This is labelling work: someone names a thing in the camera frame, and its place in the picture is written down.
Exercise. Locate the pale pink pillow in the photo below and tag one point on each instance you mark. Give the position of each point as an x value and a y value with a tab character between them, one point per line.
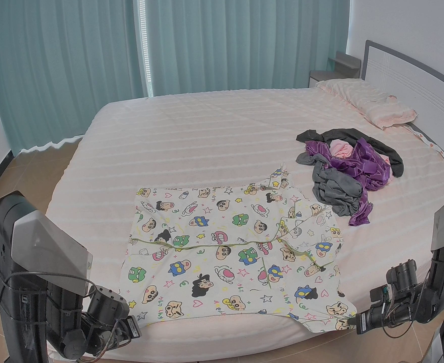
369	102

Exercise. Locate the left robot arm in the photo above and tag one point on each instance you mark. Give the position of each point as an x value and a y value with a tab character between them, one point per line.
29	297

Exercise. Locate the pile of clothes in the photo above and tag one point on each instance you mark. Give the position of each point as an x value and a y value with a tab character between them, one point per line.
339	187

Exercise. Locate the bed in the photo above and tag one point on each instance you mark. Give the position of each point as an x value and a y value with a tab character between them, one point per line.
207	134

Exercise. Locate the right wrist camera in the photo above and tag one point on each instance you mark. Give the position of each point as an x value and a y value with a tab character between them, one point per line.
379	297

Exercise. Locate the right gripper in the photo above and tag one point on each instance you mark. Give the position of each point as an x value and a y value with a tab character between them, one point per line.
377	318

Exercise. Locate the blue-green curtain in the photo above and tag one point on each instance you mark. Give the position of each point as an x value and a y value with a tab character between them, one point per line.
244	32
63	59

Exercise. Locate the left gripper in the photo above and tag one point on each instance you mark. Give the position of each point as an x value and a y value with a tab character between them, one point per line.
127	335

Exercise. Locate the grey bedside table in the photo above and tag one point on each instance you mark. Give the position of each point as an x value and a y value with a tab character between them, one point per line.
331	75

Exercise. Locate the window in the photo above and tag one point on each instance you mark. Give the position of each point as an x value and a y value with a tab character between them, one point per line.
145	32

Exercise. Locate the white printed pyjama top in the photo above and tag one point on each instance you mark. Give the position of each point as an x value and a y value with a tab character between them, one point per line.
225	248

